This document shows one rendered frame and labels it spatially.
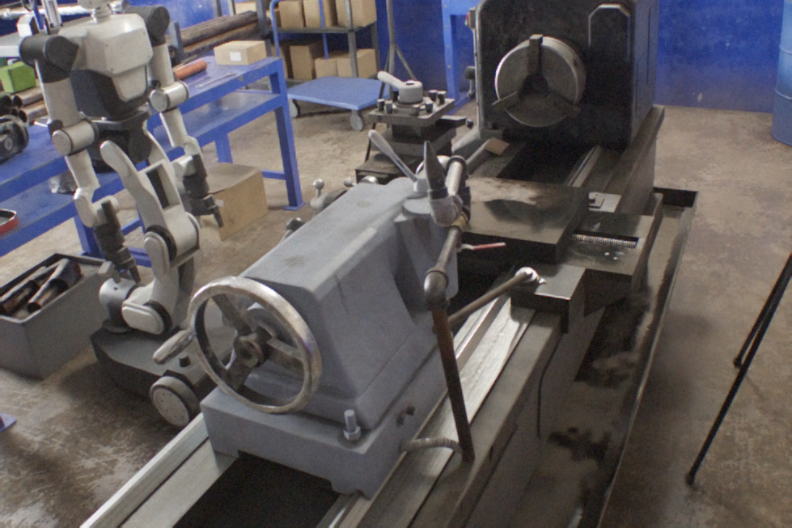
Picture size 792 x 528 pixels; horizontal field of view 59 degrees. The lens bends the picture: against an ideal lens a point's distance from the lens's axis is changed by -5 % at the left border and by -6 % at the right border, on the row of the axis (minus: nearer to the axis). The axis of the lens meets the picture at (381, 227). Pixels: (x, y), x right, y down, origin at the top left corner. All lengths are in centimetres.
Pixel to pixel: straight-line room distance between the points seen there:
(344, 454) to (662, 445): 157
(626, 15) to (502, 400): 129
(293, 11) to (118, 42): 396
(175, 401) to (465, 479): 163
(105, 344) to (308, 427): 194
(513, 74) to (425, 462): 132
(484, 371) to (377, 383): 30
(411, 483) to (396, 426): 9
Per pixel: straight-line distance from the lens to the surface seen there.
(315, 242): 117
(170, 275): 264
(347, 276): 111
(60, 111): 242
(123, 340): 301
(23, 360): 328
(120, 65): 247
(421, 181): 131
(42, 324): 319
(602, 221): 186
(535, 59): 215
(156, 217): 260
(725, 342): 304
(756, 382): 286
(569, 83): 218
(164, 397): 270
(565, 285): 158
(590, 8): 233
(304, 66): 640
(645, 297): 247
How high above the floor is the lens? 168
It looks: 25 degrees down
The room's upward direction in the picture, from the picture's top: 6 degrees counter-clockwise
